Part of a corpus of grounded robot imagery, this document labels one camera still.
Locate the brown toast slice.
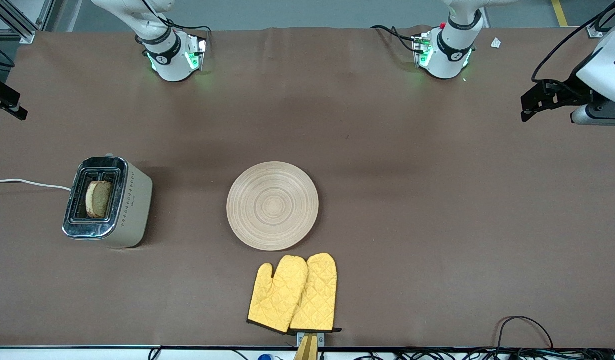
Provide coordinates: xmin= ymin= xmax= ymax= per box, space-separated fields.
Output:
xmin=85 ymin=180 xmax=113 ymax=220

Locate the round wooden plate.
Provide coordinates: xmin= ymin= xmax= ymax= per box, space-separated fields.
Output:
xmin=226 ymin=161 xmax=320 ymax=252

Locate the cream and chrome toaster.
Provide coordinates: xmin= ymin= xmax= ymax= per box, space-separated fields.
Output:
xmin=62 ymin=154 xmax=154 ymax=249

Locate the brown table cover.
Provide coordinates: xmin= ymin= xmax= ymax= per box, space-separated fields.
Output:
xmin=0 ymin=26 xmax=615 ymax=349

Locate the yellow quilted oven mitt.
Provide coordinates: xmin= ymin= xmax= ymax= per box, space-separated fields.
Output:
xmin=247 ymin=255 xmax=309 ymax=335
xmin=289 ymin=252 xmax=343 ymax=334

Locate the yellow wooden stick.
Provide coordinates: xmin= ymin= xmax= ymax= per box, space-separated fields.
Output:
xmin=293 ymin=334 xmax=319 ymax=360

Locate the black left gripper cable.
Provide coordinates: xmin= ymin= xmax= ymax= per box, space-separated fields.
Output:
xmin=531 ymin=0 xmax=615 ymax=86

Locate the aluminium frame profile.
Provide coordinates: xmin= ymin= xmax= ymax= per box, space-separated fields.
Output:
xmin=0 ymin=0 xmax=56 ymax=45
xmin=585 ymin=0 xmax=615 ymax=38

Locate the white toaster power cord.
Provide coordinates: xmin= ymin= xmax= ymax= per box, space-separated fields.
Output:
xmin=0 ymin=178 xmax=72 ymax=192

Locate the black left arm base cable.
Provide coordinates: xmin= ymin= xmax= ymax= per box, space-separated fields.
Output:
xmin=370 ymin=25 xmax=423 ymax=53

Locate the black arm base cable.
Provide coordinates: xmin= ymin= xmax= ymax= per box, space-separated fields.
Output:
xmin=165 ymin=17 xmax=212 ymax=51
xmin=370 ymin=25 xmax=423 ymax=53

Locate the black right arm base cable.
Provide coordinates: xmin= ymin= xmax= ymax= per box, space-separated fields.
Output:
xmin=165 ymin=17 xmax=212 ymax=51

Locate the black looped cable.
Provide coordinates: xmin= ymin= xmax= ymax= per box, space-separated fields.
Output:
xmin=495 ymin=316 xmax=556 ymax=351

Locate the black cable bundle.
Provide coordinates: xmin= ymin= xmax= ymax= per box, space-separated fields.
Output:
xmin=352 ymin=347 xmax=615 ymax=360

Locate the grey metal bracket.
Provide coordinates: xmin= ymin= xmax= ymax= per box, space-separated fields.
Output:
xmin=296 ymin=332 xmax=326 ymax=347

